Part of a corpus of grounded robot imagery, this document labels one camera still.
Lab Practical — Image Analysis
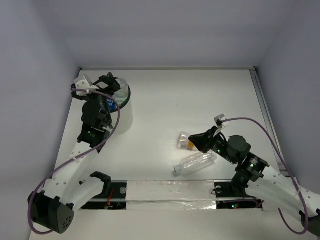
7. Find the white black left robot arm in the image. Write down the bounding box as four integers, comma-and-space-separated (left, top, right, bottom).
27, 72, 121, 235

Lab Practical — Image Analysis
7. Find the clear unlabelled plastic bottle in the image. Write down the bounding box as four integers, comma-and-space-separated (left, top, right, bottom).
173, 151, 218, 176

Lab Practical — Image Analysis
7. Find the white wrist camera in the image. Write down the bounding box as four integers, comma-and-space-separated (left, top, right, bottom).
213, 114, 228, 137
71, 74, 99, 97

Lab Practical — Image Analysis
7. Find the orange-label bottle yellow cap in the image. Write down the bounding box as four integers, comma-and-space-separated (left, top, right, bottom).
176, 131, 197, 152

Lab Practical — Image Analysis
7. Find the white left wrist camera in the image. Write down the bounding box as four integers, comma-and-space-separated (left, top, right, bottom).
71, 74, 99, 97

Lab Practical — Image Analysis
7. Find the aluminium rail on right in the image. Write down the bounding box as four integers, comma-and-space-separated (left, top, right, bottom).
249, 66, 290, 176

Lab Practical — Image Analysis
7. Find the green-white label clear bottle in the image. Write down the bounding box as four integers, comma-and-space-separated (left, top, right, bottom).
113, 78, 129, 105

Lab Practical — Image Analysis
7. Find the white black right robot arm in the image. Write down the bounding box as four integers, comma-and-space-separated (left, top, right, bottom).
188, 126, 320, 236

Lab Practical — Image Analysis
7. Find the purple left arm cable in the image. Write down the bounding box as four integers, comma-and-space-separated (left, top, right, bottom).
27, 87, 121, 235

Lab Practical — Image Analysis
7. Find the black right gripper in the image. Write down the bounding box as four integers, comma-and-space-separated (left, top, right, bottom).
187, 125, 237, 165

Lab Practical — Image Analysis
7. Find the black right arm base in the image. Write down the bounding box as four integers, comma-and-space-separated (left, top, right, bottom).
211, 180, 264, 210

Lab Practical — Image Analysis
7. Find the blue-label bottle white cap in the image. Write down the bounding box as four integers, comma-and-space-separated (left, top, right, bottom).
106, 98, 118, 113

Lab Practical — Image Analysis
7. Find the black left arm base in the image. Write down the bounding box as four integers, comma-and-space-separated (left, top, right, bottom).
81, 181, 127, 210

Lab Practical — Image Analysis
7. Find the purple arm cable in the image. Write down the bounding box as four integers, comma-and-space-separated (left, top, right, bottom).
222, 117, 308, 235
27, 87, 121, 235

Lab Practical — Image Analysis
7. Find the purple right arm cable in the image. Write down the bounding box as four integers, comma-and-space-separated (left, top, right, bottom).
222, 117, 308, 235

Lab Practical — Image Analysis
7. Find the white bin with black rim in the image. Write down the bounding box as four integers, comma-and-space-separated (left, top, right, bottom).
115, 85, 133, 135

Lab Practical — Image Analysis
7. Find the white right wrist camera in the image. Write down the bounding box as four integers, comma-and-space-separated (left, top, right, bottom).
213, 114, 228, 137

